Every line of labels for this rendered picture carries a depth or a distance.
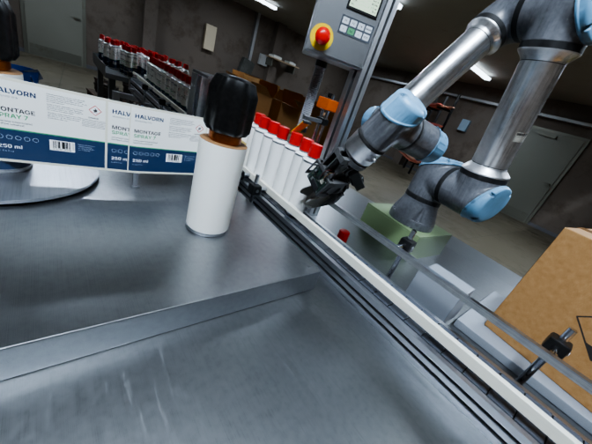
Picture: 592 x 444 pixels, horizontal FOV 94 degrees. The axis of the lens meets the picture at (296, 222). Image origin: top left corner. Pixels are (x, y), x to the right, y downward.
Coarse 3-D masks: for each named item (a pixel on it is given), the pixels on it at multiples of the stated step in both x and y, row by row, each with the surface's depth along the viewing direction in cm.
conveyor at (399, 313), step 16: (320, 240) 70; (336, 256) 65; (352, 272) 61; (368, 288) 58; (384, 304) 55; (416, 304) 58; (448, 352) 48; (464, 368) 46; (496, 368) 48; (480, 384) 44; (512, 384) 46; (496, 400) 42; (512, 416) 40; (528, 432) 39
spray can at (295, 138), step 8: (296, 136) 77; (288, 144) 79; (296, 144) 79; (288, 152) 79; (280, 160) 81; (288, 160) 80; (280, 168) 81; (288, 168) 81; (280, 176) 82; (280, 184) 83; (280, 192) 84
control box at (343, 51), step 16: (320, 0) 68; (336, 0) 68; (384, 0) 68; (320, 16) 69; (336, 16) 69; (352, 16) 70; (336, 32) 71; (304, 48) 73; (320, 48) 72; (336, 48) 73; (352, 48) 73; (368, 48) 73; (336, 64) 80; (352, 64) 74
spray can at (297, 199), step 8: (312, 144) 70; (320, 144) 72; (312, 152) 71; (320, 152) 71; (304, 160) 72; (312, 160) 71; (304, 168) 72; (312, 168) 72; (304, 176) 73; (296, 184) 75; (304, 184) 73; (296, 192) 75; (296, 200) 76; (304, 200) 76; (304, 208) 78
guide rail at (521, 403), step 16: (272, 192) 81; (288, 208) 76; (304, 224) 71; (336, 240) 65; (352, 256) 60; (368, 272) 57; (384, 288) 55; (400, 304) 52; (416, 320) 50; (432, 320) 49; (432, 336) 48; (448, 336) 46; (464, 352) 44; (480, 368) 43; (496, 384) 41; (512, 400) 40; (528, 400) 39; (528, 416) 38; (544, 416) 37; (544, 432) 37; (560, 432) 36
